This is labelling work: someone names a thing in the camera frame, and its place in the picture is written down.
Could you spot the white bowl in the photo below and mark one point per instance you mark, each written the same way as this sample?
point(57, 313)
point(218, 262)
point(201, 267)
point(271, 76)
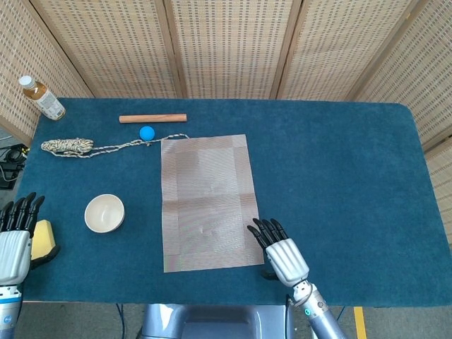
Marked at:
point(104, 214)

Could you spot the yellow sponge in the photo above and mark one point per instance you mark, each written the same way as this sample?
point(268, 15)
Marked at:
point(44, 240)

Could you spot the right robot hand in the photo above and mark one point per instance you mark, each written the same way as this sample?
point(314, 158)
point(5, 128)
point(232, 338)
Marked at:
point(287, 261)

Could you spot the brown woven placemat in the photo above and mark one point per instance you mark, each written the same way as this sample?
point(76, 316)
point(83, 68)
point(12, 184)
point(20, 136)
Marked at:
point(208, 201)

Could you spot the blue ball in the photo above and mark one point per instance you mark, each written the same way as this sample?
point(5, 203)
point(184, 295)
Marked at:
point(147, 133)

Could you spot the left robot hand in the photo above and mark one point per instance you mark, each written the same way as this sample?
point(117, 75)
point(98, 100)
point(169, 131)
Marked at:
point(12, 254)

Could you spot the grey-blue robot torso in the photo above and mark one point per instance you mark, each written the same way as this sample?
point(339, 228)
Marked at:
point(219, 323)

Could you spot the tea bottle with white cap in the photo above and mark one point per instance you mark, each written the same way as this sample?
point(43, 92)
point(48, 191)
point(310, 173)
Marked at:
point(46, 100)

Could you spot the black floor equipment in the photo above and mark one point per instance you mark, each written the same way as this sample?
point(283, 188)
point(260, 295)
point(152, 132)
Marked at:
point(12, 157)

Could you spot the wooden stick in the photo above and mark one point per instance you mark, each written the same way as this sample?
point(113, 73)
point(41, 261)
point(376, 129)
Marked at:
point(152, 118)

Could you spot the bamboo folding screen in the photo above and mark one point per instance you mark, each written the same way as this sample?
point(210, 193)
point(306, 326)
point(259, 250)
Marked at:
point(229, 53)

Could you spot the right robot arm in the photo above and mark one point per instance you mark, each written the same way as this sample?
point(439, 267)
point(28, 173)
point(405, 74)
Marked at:
point(318, 314)

